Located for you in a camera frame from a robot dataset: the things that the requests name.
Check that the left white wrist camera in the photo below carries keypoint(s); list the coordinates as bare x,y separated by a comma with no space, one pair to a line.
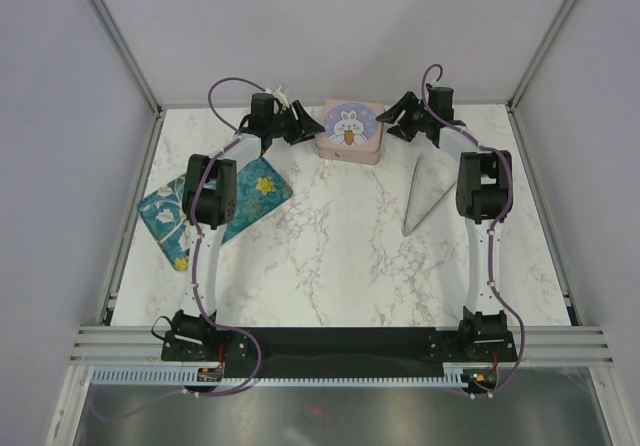
281,101

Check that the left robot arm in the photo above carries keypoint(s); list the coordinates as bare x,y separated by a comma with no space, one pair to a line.
210,202

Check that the slotted cable duct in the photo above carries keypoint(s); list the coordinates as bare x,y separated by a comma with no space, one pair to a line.
200,376

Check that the teal floral tray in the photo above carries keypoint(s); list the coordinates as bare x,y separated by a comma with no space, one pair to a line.
260,190

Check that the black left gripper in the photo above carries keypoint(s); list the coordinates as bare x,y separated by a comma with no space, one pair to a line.
302,130

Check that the pink chocolate tin box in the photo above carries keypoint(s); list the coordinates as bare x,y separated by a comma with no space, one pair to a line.
351,154

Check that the metal tongs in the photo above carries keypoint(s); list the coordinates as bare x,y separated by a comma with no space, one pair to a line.
433,177

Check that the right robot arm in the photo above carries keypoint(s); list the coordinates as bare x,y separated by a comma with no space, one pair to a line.
484,198

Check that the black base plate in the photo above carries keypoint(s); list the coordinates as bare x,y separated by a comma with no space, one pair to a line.
334,351

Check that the square tin lid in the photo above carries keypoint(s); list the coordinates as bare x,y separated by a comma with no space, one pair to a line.
350,127

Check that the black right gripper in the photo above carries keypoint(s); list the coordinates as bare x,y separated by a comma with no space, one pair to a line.
408,102

